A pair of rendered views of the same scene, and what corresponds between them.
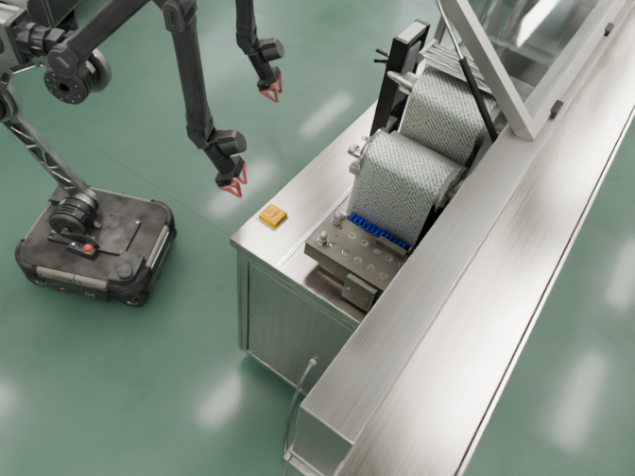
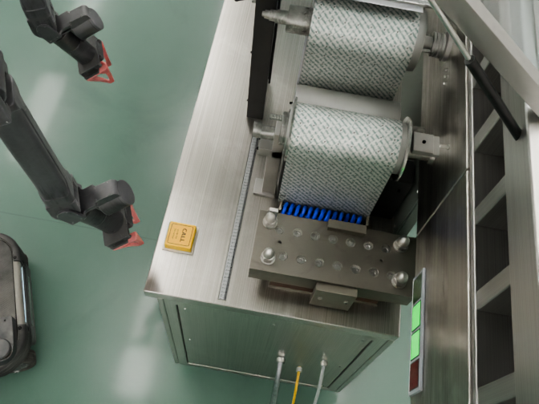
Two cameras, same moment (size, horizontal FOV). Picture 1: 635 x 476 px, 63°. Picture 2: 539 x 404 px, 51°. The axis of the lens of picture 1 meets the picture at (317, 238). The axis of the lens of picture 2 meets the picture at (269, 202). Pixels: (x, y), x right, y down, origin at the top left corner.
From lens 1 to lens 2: 0.56 m
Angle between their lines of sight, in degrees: 17
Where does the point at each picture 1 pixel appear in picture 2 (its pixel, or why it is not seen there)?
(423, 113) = (330, 56)
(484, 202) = not seen: outside the picture
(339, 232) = (281, 236)
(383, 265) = (349, 256)
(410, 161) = (350, 135)
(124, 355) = not seen: outside the picture
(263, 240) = (185, 274)
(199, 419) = not seen: outside the picture
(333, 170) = (217, 139)
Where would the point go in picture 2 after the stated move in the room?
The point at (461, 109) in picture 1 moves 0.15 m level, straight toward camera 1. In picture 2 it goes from (380, 40) to (390, 94)
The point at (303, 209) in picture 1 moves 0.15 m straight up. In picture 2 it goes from (210, 208) to (210, 181)
